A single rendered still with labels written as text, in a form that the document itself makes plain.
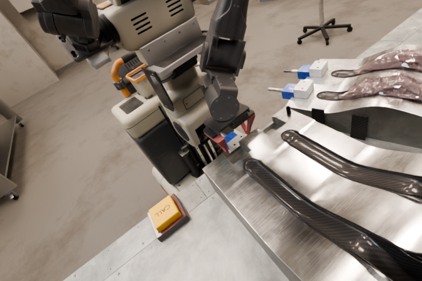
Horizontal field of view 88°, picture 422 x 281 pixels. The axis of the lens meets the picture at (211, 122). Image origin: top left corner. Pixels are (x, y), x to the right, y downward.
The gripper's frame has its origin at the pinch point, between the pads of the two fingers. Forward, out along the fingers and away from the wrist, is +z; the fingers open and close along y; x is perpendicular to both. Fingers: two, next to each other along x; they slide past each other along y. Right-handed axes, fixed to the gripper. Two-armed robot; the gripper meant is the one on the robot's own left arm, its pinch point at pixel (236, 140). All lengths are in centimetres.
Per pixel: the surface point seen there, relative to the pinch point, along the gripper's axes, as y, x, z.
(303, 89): 22.3, -4.3, -3.4
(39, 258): -128, 117, 83
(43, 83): -139, 683, 60
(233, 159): -5.1, -5.6, -1.5
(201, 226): -19.9, -9.1, 4.9
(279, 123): 9.1, -7.3, -2.6
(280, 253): -13.1, -27.5, -4.1
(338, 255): -8.6, -33.3, -6.9
